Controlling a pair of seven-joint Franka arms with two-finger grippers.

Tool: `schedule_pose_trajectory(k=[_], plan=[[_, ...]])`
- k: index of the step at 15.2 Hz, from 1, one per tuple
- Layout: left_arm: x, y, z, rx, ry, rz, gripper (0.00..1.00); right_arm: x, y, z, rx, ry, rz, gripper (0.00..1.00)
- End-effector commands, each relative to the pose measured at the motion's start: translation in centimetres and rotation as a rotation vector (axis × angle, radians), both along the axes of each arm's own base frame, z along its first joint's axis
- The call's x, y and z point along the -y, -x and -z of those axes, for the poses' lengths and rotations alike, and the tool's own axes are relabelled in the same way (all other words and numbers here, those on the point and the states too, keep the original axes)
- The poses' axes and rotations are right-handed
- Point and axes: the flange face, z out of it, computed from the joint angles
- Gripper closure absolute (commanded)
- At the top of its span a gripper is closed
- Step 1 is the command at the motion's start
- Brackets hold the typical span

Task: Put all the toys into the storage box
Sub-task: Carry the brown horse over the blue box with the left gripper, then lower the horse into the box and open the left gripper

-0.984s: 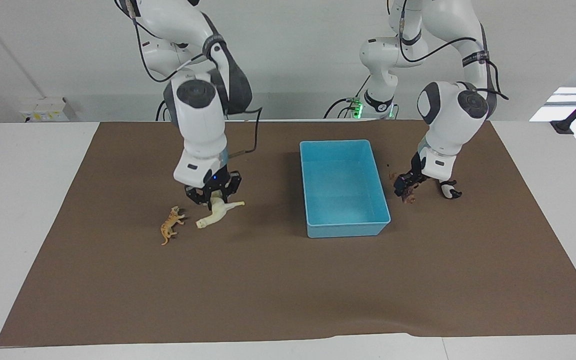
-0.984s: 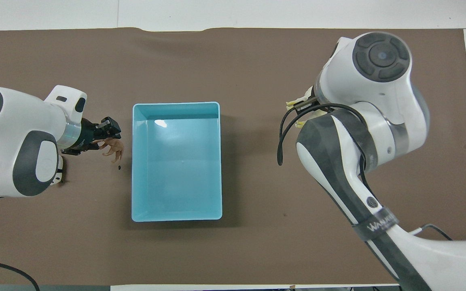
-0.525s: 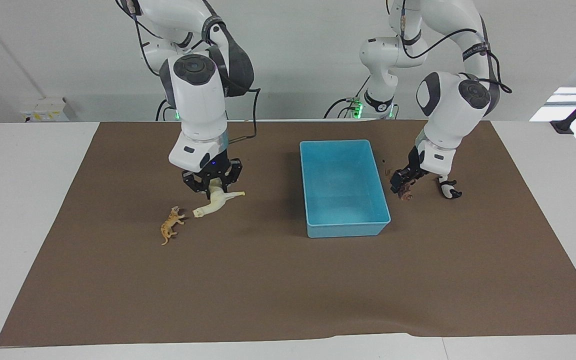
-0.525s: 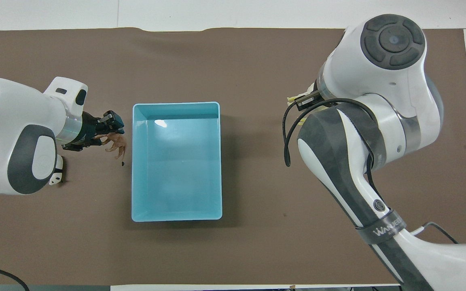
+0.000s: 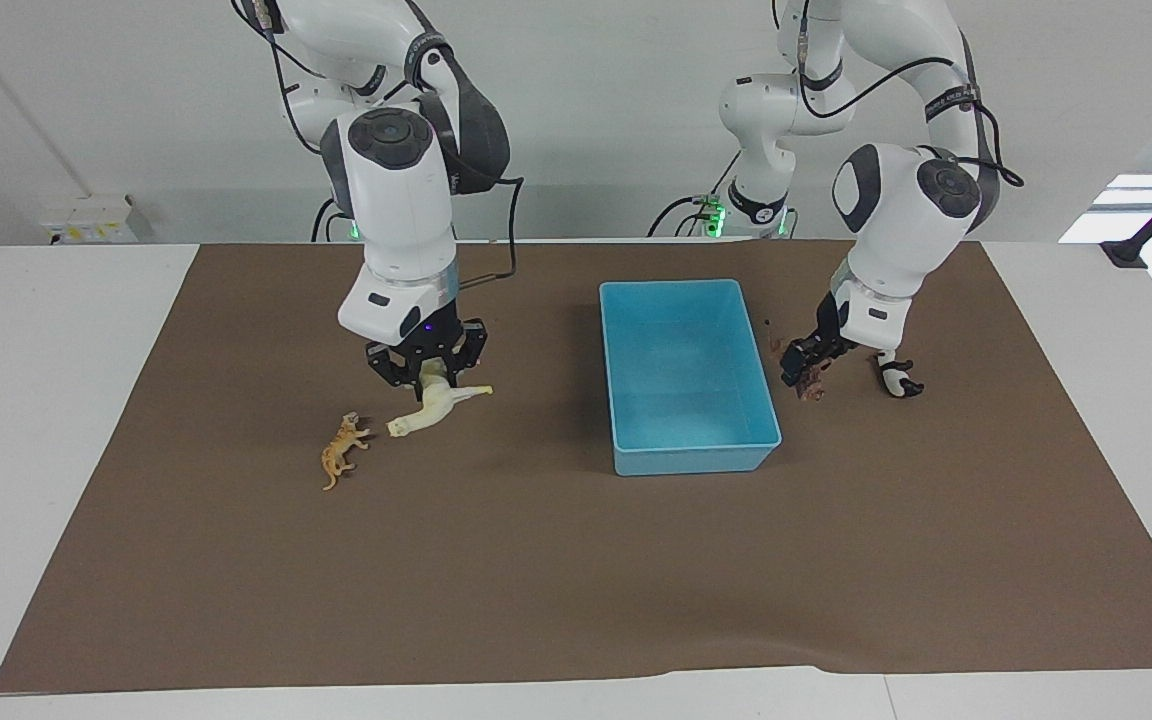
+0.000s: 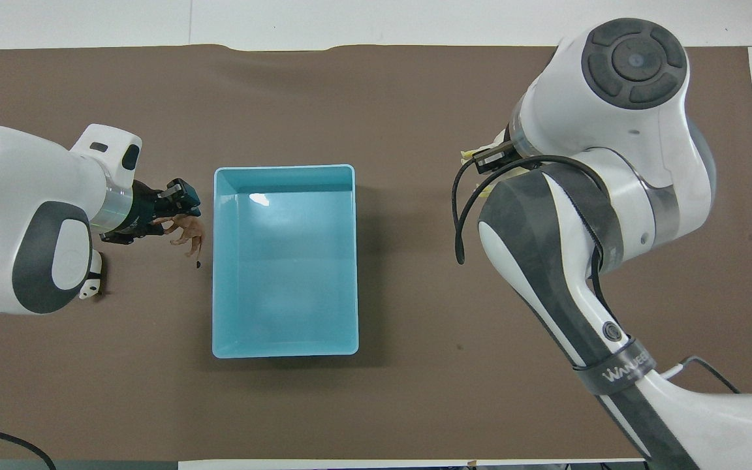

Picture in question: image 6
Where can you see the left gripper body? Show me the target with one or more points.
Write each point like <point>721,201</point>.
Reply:
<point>143,207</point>

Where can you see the brown animal toy figure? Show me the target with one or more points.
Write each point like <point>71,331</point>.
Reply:
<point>188,230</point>

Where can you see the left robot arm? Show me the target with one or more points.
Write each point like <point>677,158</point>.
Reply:
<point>17,196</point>

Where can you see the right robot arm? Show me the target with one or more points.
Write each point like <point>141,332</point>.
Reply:
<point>611,130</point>

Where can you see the light blue plastic storage box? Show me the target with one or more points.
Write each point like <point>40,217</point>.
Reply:
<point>284,261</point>

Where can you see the pale yellow toy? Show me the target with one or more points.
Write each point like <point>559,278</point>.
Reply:
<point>469,156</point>

